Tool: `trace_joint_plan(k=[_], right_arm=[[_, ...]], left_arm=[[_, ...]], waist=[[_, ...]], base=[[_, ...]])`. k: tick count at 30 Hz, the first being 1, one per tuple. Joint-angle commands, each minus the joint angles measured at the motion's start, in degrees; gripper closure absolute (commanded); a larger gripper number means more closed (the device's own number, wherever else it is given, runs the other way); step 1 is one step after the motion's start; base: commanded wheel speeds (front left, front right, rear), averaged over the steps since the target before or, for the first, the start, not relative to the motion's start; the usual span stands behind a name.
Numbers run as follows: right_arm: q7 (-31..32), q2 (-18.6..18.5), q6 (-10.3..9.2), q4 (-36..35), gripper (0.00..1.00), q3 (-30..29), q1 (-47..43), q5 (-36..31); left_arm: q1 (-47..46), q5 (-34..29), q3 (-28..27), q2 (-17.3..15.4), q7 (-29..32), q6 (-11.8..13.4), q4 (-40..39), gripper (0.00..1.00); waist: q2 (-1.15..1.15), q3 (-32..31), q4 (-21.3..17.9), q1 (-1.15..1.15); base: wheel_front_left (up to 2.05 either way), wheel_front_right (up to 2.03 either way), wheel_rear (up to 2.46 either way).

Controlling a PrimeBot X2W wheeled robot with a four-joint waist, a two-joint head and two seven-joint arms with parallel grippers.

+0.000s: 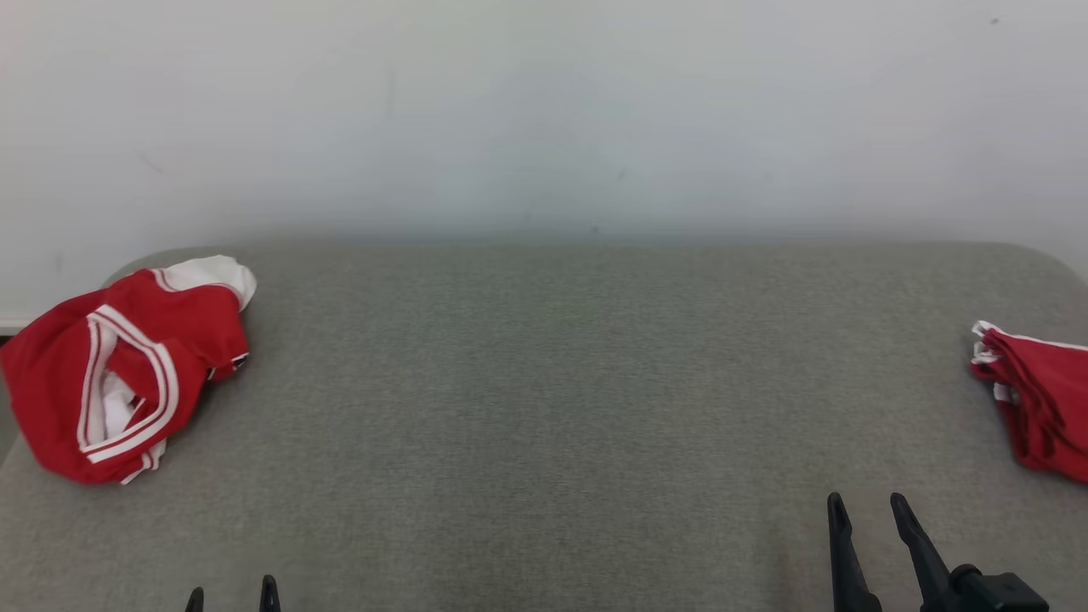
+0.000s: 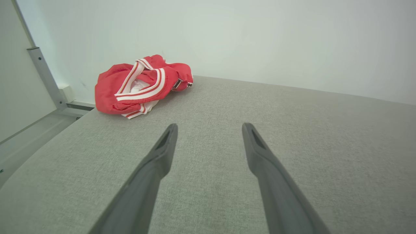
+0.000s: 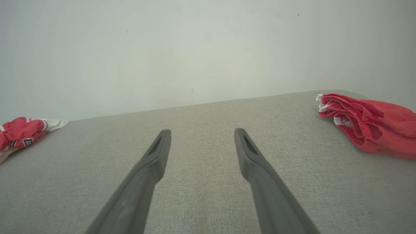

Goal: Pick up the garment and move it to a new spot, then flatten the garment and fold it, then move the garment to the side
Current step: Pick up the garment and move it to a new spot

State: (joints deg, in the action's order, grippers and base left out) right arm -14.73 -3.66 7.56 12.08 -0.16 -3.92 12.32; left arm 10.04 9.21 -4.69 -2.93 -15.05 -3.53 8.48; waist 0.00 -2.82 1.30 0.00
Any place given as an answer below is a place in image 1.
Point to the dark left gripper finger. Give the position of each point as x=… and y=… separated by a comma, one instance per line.
x=195, y=602
x=269, y=597

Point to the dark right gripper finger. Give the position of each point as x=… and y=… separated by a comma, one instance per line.
x=922, y=552
x=848, y=561

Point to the red shorts white stripe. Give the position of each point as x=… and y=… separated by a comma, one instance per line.
x=1045, y=399

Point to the red shirt white sleeves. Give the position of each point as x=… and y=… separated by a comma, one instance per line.
x=51, y=382

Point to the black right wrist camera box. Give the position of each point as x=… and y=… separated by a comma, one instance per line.
x=1007, y=593

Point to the white wall baseboard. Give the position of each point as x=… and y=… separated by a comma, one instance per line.
x=13, y=325

